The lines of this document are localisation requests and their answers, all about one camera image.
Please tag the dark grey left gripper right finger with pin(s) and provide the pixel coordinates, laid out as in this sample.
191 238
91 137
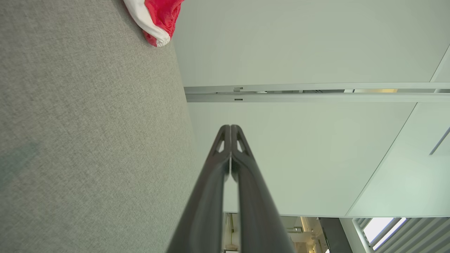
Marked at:
260 218

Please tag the red white striped shirt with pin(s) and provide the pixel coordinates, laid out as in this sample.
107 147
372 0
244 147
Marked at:
165 17

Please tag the grey metal partition post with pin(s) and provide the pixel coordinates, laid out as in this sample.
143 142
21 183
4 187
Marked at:
316 97

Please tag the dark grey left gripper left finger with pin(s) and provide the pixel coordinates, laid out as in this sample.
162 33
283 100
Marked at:
204 211

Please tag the white window louvre slats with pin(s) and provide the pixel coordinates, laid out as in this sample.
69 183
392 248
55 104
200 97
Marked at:
422 235

